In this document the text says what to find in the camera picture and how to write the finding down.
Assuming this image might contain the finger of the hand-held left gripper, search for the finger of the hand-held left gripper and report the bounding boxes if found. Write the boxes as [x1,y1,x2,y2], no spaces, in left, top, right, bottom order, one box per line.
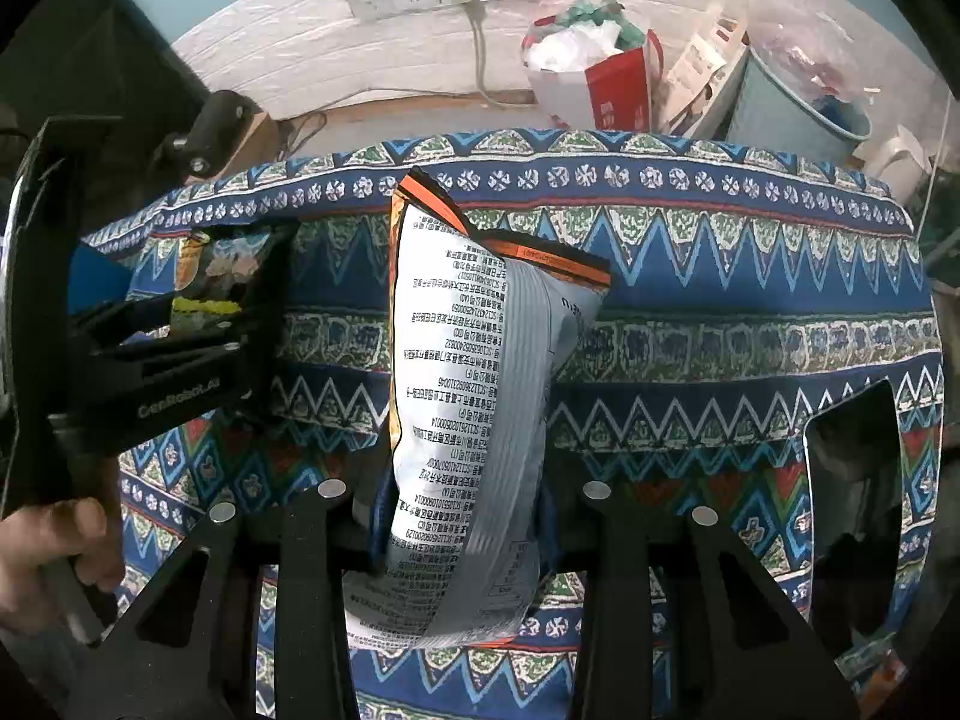
[71,222,297,425]
[67,246,133,317]

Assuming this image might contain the teal bin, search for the teal bin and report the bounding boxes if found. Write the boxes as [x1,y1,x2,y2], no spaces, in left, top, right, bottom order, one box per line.
[724,45,875,163]

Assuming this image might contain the grey plug with cable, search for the grey plug with cable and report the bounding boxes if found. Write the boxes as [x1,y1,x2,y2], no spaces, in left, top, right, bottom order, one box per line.
[448,0,538,110]

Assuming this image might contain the person's left hand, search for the person's left hand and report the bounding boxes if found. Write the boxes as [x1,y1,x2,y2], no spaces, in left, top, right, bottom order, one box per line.
[0,499,127,635]

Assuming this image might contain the white cardboard cartons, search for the white cardboard cartons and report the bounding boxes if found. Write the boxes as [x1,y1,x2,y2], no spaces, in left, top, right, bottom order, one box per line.
[660,0,751,137]

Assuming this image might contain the blue patterned cloth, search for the blue patterned cloth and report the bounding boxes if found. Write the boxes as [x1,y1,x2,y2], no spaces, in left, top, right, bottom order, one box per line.
[81,130,942,720]

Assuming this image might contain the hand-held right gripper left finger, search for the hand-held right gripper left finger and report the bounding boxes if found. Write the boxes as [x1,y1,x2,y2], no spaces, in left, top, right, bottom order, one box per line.
[66,463,397,720]

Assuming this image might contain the orange face snack packet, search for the orange face snack packet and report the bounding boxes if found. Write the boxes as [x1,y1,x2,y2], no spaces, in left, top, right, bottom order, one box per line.
[341,167,613,650]

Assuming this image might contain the orange plastic packet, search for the orange plastic packet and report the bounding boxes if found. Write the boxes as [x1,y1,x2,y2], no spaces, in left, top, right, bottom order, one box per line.
[835,640,910,700]

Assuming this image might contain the wooden block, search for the wooden block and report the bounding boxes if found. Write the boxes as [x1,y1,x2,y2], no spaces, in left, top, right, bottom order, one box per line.
[225,109,275,167]

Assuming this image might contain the black snack packet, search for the black snack packet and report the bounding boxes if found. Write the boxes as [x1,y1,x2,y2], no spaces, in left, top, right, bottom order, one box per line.
[127,227,295,346]

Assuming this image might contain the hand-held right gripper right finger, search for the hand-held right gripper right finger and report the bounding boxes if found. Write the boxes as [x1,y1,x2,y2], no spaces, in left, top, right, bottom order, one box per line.
[535,481,865,720]

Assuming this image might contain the red white paper bag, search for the red white paper bag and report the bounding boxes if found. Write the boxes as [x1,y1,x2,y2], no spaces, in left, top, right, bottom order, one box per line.
[523,0,665,133]

